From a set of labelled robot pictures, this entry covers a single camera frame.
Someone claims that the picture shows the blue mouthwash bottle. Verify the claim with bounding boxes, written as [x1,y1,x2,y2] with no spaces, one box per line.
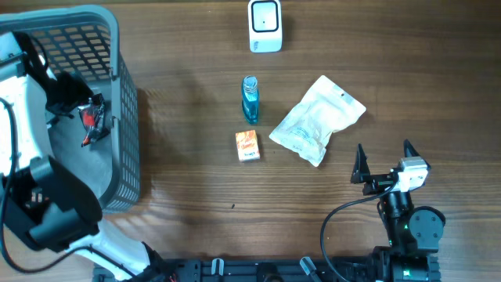
[241,76,259,125]

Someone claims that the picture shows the white barcode scanner box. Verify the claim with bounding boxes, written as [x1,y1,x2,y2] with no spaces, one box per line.
[247,0,283,53]

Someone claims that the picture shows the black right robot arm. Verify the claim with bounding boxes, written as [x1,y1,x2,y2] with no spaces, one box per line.
[351,140,445,281]

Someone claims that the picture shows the black right camera cable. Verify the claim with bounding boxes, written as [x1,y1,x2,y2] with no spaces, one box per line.
[319,182,399,282]

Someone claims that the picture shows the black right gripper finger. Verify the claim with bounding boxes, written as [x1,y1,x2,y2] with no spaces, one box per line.
[351,143,371,184]
[403,139,420,157]

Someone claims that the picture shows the white resealable pouch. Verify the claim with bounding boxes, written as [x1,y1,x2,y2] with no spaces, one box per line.
[269,75,366,167]

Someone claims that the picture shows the orange small carton box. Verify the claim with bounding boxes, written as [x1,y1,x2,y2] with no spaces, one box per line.
[236,130,261,162]

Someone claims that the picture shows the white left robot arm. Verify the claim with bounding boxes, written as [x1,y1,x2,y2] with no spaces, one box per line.
[1,31,175,281]

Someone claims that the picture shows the black red packaged item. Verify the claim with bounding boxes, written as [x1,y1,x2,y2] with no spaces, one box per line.
[77,93,110,147]

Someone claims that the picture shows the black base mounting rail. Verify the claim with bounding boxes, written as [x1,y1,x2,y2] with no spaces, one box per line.
[92,256,442,282]

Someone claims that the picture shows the grey plastic lattice basket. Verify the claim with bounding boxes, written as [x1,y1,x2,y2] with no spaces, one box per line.
[1,5,141,213]

